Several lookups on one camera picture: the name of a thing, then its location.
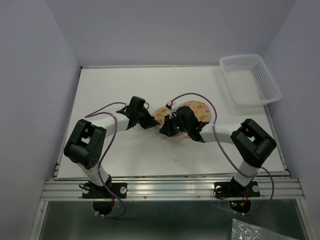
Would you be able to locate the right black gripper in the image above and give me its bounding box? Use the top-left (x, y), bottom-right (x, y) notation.
top-left (158, 112), bottom-right (189, 138)

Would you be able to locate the floral mesh laundry bag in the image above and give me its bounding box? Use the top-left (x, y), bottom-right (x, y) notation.
top-left (152, 100), bottom-right (212, 139)

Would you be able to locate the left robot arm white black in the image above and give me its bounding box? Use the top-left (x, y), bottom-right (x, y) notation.
top-left (63, 96), bottom-right (159, 197)

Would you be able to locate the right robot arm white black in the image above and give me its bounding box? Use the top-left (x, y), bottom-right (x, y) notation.
top-left (159, 106), bottom-right (277, 195)

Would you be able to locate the clear plastic bag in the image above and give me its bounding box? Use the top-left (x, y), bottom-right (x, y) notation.
top-left (231, 218), bottom-right (262, 240)

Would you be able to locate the white plastic basket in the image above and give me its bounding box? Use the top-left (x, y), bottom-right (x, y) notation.
top-left (219, 54), bottom-right (283, 109)

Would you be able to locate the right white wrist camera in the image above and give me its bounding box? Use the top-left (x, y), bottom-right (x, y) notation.
top-left (168, 105), bottom-right (179, 119)

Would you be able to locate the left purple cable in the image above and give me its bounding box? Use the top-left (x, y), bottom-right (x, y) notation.
top-left (84, 101), bottom-right (127, 219)

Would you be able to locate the purple cable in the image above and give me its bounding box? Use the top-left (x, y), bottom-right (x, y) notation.
top-left (84, 101), bottom-right (127, 219)
top-left (166, 92), bottom-right (276, 216)

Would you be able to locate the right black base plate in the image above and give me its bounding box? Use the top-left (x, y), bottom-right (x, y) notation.
top-left (213, 181), bottom-right (261, 199)

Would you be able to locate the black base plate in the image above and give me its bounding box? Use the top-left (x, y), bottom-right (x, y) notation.
top-left (79, 181), bottom-right (127, 199)
top-left (213, 181), bottom-right (261, 199)

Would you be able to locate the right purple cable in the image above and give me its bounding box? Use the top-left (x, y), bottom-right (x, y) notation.
top-left (166, 92), bottom-right (276, 216)

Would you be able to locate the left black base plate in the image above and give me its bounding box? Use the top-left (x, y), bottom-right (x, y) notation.
top-left (79, 181), bottom-right (127, 199)

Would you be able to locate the aluminium mounting rail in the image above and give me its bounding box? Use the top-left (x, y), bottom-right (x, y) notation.
top-left (40, 176), bottom-right (305, 202)

